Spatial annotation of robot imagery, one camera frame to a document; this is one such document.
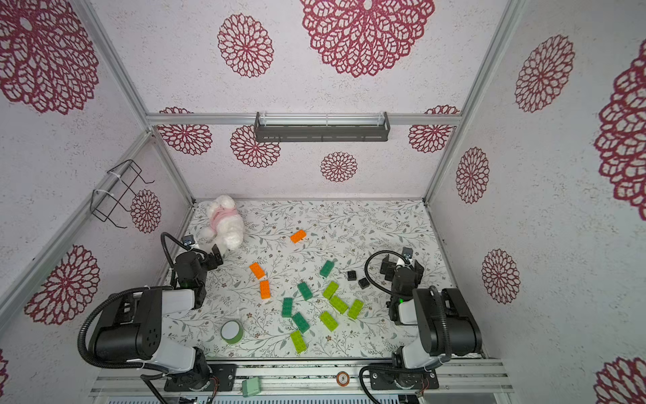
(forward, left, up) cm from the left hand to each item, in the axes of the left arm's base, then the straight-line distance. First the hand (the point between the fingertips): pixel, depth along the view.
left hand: (205, 249), depth 93 cm
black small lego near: (-10, -59, -7) cm, 60 cm away
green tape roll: (-28, -15, -3) cm, 32 cm away
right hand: (-3, -73, 0) cm, 73 cm away
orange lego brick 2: (-4, -19, -9) cm, 21 cm away
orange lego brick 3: (-13, -23, -8) cm, 27 cm away
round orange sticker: (-40, -50, -8) cm, 64 cm away
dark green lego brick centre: (-13, -37, -8) cm, 40 cm away
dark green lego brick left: (-19, -32, -6) cm, 38 cm away
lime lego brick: (-12, -47, -8) cm, 49 cm away
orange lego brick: (+11, -33, -8) cm, 36 cm away
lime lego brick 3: (-20, -55, -7) cm, 59 cm away
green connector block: (-43, -24, -5) cm, 49 cm away
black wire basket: (0, +20, +26) cm, 32 cm away
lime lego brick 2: (-18, -49, -7) cm, 53 cm away
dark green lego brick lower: (-24, -37, -7) cm, 45 cm away
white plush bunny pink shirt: (+12, -4, -1) cm, 13 cm away
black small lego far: (-7, -55, -8) cm, 56 cm away
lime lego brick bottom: (-31, -36, -7) cm, 48 cm away
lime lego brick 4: (-23, -45, -7) cm, 52 cm away
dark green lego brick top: (-4, -45, -8) cm, 46 cm away
